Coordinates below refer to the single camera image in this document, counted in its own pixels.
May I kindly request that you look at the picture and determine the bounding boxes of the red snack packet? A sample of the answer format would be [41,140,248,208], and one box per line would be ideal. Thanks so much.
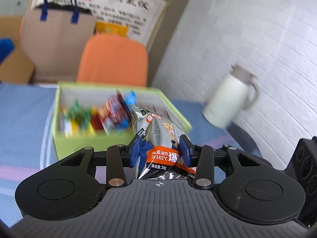
[90,93,130,134]

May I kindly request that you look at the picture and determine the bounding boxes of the green cardboard box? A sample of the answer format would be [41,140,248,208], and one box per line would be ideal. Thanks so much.
[52,82,192,159]

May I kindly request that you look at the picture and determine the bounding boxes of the green triangle candy packet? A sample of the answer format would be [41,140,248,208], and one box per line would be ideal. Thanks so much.
[67,100,91,130]

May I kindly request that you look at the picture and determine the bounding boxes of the blue striped tablecloth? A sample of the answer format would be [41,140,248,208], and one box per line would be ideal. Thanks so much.
[1,84,260,227]

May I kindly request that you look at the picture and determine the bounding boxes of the cream thermos jug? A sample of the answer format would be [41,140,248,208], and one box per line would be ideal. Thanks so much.
[202,64,260,128]

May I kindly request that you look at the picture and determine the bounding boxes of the yellow plastic bag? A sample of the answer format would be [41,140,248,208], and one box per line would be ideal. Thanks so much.
[95,22,128,37]

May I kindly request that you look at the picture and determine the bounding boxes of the orange chair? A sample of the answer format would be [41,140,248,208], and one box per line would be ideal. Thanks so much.
[76,34,148,86]

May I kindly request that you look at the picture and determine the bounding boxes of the Chinese text poster board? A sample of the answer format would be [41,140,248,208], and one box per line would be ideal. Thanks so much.
[31,0,170,48]

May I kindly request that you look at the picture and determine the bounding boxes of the silver orange snack packet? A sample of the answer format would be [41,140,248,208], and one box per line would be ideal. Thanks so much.
[130,105,196,180]

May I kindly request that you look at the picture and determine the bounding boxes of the brown cardboard box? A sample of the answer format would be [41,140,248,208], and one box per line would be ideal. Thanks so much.
[1,16,35,84]

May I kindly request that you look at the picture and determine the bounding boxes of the kraft paper bag blue handles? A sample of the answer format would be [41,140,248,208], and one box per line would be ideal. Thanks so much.
[20,0,96,82]

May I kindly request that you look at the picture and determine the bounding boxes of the blue snack packet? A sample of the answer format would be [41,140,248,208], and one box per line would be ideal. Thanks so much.
[124,90,137,110]

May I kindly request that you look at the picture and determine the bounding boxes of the blue cushion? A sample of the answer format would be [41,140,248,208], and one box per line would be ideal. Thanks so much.
[0,38,14,63]

